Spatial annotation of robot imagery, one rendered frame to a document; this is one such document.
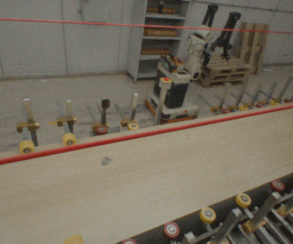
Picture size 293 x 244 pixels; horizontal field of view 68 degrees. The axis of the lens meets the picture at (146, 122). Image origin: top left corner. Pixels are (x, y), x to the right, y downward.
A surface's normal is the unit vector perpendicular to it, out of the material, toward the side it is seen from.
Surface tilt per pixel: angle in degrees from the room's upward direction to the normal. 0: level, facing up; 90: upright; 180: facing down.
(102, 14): 90
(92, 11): 90
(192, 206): 0
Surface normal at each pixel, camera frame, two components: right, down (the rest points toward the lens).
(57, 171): 0.15, -0.80
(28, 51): 0.43, 0.59
